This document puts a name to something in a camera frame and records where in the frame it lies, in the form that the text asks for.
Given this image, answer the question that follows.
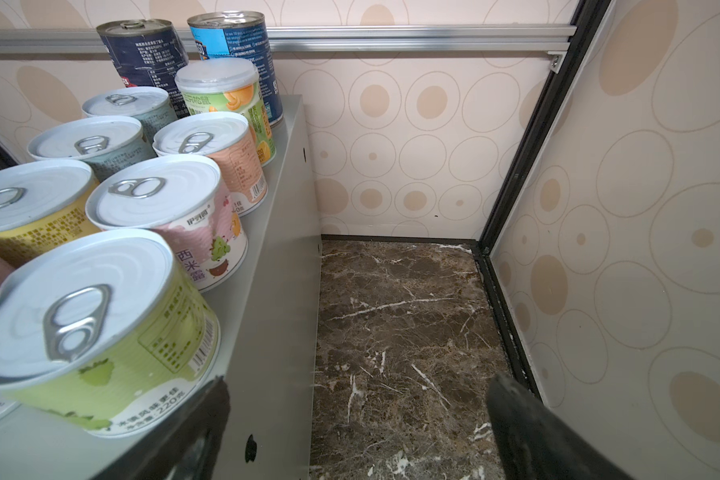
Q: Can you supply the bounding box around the peach label can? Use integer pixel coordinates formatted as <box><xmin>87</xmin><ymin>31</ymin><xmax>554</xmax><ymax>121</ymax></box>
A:
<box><xmin>153</xmin><ymin>112</ymin><xmax>268</xmax><ymax>216</ymax></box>

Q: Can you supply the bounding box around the dark blue red soup can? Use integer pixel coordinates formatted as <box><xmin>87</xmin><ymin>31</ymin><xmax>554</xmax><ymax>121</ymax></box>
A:
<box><xmin>96</xmin><ymin>19</ymin><xmax>189</xmax><ymax>118</ymax></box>

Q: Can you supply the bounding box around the black corner frame post right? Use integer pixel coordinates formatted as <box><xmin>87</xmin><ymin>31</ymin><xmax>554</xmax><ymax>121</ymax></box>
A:
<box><xmin>478</xmin><ymin>0</ymin><xmax>611</xmax><ymax>256</ymax></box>

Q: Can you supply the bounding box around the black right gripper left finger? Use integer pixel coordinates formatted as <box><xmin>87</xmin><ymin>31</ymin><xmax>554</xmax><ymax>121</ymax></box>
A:
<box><xmin>96</xmin><ymin>376</ymin><xmax>230</xmax><ymax>479</ymax></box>

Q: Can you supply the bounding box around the blue progresso soup can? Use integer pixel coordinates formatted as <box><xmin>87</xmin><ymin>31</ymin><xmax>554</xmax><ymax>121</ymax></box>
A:
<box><xmin>187</xmin><ymin>11</ymin><xmax>283</xmax><ymax>125</ymax></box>

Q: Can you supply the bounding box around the green label can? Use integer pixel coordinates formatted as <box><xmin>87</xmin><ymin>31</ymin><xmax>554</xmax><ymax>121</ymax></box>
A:
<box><xmin>0</xmin><ymin>229</ymin><xmax>221</xmax><ymax>438</ymax></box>

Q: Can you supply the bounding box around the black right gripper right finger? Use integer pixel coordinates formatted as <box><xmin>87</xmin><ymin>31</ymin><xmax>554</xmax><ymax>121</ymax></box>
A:
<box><xmin>486</xmin><ymin>373</ymin><xmax>630</xmax><ymax>479</ymax></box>

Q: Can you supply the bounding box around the white lid can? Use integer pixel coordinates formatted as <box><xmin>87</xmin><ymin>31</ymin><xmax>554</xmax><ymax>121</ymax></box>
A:
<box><xmin>0</xmin><ymin>159</ymin><xmax>99</xmax><ymax>268</ymax></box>
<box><xmin>27</xmin><ymin>115</ymin><xmax>157</xmax><ymax>181</ymax></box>

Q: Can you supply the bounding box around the teal label can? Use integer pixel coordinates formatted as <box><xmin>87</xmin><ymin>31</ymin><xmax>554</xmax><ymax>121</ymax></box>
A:
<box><xmin>82</xmin><ymin>86</ymin><xmax>178</xmax><ymax>145</ymax></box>

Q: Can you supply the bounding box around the grey metal cabinet box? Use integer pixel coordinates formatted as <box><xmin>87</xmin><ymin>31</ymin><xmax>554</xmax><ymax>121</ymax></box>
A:
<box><xmin>0</xmin><ymin>95</ymin><xmax>322</xmax><ymax>479</ymax></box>

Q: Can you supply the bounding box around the yellow label can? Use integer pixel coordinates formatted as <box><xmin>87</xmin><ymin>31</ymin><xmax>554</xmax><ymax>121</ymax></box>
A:
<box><xmin>175</xmin><ymin>57</ymin><xmax>276</xmax><ymax>166</ymax></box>

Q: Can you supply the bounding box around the horizontal aluminium rail back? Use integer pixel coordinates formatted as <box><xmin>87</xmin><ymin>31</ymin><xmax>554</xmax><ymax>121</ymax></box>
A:
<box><xmin>0</xmin><ymin>24</ymin><xmax>577</xmax><ymax>72</ymax></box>

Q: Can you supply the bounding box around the pink label can back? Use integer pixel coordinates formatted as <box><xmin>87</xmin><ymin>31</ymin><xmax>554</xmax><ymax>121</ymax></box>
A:
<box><xmin>85</xmin><ymin>154</ymin><xmax>248</xmax><ymax>292</ymax></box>

